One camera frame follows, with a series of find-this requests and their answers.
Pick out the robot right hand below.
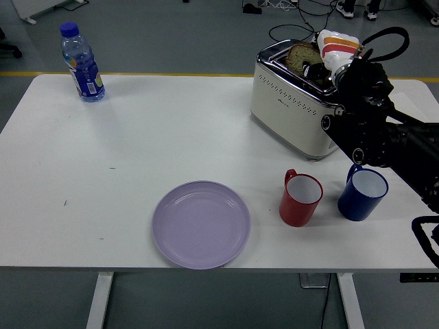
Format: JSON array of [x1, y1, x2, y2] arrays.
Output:
[[301, 29, 361, 82]]

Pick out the slice of bread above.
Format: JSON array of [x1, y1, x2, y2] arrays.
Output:
[[285, 41, 327, 78]]

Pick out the purple round plate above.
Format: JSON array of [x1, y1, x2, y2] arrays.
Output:
[[151, 180, 251, 271]]

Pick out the person's shoe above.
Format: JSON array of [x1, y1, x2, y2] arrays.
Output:
[[335, 0, 355, 20], [365, 0, 380, 21]]

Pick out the cream and chrome toaster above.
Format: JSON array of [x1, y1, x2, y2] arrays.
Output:
[[249, 38, 344, 162]]

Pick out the black power adapter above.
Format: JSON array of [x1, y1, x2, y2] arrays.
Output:
[[241, 1, 263, 15]]

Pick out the blue mug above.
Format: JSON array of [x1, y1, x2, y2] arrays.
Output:
[[337, 163, 389, 222]]

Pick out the red mug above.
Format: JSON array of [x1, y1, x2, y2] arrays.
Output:
[[278, 168, 324, 228]]

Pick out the black table control panel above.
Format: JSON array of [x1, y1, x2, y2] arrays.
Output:
[[399, 272, 439, 284]]

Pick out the white table leg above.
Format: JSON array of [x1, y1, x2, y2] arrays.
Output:
[[85, 272, 115, 329], [335, 273, 366, 329]]

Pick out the blue-capped plastic water bottle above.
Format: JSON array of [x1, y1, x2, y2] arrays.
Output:
[[59, 22, 106, 103]]

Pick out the white furniture base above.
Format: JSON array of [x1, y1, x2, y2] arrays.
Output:
[[12, 0, 90, 25]]

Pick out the black office chair base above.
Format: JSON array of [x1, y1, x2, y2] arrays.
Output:
[[0, 27, 23, 59]]

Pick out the black cable on floor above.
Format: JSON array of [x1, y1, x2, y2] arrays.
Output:
[[268, 0, 339, 42]]

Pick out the white cables on floor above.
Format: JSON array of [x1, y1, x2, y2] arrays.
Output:
[[259, 0, 299, 10]]

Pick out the clear bracket under table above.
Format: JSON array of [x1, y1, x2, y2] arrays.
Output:
[[298, 273, 332, 289]]

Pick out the thin black cable under table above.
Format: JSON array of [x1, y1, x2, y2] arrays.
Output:
[[320, 273, 332, 329]]

